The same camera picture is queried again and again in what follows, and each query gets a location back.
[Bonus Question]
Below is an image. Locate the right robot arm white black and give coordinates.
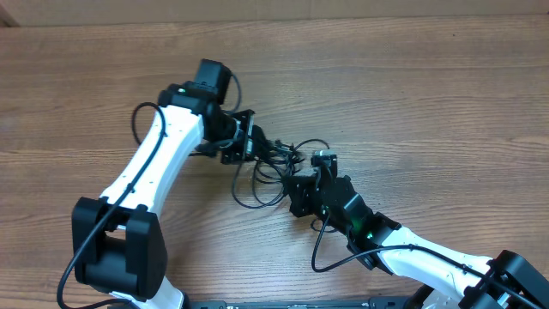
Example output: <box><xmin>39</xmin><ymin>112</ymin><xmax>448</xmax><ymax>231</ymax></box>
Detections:
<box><xmin>282</xmin><ymin>172</ymin><xmax>548</xmax><ymax>308</ymax></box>

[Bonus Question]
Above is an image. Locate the black usb cable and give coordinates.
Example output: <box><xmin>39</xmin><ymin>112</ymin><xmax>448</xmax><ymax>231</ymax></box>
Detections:
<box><xmin>230</xmin><ymin>137</ymin><xmax>331</xmax><ymax>210</ymax></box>

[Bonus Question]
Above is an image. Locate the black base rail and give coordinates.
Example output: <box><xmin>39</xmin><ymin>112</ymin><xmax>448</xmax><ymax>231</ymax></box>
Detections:
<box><xmin>190</xmin><ymin>296</ymin><xmax>407</xmax><ymax>309</ymax></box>

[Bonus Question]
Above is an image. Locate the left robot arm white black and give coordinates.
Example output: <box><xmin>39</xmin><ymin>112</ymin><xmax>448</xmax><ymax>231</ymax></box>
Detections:
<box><xmin>57</xmin><ymin>59</ymin><xmax>269</xmax><ymax>308</ymax></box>

